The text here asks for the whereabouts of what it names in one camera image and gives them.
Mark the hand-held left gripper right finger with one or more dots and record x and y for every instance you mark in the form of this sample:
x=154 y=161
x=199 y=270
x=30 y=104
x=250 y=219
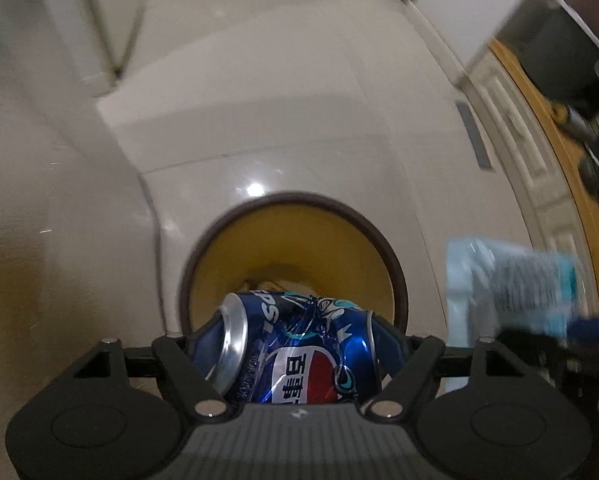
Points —
x=419 y=355

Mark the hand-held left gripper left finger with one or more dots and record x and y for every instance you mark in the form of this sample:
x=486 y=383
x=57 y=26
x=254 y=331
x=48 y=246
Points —
x=174 y=355

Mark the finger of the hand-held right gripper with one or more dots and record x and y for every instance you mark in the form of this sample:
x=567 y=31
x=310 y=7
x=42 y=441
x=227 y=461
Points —
x=589 y=330
x=534 y=337

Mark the light blue plastic wrapper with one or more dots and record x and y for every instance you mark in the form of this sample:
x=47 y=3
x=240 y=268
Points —
x=504 y=280

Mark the crushed blue soda can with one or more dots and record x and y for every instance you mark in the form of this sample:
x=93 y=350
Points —
x=299 y=360

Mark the brown rimmed yellow waste bin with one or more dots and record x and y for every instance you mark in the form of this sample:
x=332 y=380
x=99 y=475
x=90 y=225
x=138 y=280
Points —
x=304 y=240

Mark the black round object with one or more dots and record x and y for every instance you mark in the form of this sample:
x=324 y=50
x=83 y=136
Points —
x=593 y=176

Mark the silver foil covered table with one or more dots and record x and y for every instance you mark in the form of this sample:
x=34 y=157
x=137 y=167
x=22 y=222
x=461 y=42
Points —
x=54 y=210

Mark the white cabinet with wooden top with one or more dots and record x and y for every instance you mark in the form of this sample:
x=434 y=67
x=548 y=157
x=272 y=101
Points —
x=534 y=135

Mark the silver metal can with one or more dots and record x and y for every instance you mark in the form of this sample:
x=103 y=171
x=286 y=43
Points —
x=577 y=121

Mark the dark grey bucket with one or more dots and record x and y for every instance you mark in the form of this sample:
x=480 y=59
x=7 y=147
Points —
x=554 y=50

